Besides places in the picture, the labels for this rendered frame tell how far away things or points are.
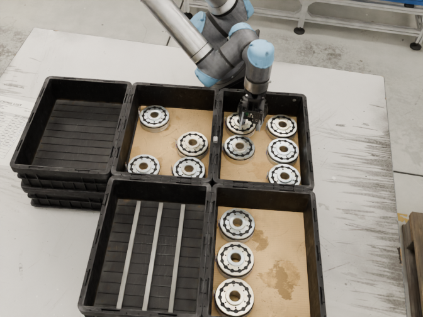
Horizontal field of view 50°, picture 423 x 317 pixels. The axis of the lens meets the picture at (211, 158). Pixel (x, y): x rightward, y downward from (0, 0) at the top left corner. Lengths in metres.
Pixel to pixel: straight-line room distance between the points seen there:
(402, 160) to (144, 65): 1.57
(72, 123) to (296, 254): 0.87
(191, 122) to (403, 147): 1.60
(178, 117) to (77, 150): 0.36
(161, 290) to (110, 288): 0.14
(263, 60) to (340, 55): 2.07
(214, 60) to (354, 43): 2.18
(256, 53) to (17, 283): 0.97
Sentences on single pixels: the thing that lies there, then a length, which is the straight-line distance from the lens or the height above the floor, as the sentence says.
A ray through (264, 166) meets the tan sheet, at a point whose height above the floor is 0.83.
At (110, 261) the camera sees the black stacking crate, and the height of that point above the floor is 0.83.
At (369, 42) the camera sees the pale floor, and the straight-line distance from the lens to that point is 3.54.
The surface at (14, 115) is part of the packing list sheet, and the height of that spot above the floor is 0.70.
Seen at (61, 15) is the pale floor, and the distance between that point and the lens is 3.64.
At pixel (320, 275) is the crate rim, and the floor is 0.93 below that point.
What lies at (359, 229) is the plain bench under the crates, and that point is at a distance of 1.60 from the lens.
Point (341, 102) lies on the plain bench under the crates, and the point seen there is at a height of 0.70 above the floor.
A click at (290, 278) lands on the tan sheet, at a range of 1.31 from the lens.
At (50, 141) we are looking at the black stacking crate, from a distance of 1.61.
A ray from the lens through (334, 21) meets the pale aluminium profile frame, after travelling 3.41.
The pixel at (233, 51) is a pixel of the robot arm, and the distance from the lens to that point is 1.39.
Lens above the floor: 2.01
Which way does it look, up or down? 52 degrees down
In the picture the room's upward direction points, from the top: 3 degrees clockwise
